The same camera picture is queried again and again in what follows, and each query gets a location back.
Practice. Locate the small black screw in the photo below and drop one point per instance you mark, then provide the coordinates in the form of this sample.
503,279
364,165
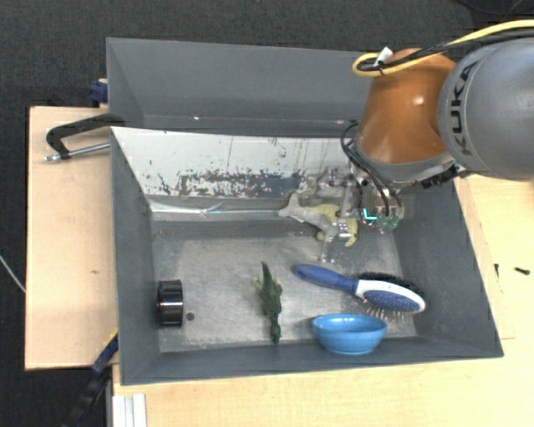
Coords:
523,271

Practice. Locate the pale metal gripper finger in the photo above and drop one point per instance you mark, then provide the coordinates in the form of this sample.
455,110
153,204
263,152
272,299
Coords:
333,179
343,229

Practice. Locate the green toy crocodile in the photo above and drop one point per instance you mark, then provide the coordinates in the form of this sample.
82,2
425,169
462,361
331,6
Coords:
270,296

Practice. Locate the black short cylinder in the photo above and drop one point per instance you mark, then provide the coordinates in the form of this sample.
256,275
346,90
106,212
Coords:
169,303

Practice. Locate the blue and white hairbrush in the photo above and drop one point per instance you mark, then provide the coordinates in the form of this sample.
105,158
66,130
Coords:
382,296

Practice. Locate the grey metal bin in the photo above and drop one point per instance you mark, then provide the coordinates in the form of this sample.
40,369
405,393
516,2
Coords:
231,283

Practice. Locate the grey and yellow toy shark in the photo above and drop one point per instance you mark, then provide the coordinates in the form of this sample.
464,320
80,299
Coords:
306,215

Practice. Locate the blue bowl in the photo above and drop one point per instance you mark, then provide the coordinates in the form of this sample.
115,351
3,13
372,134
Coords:
349,334

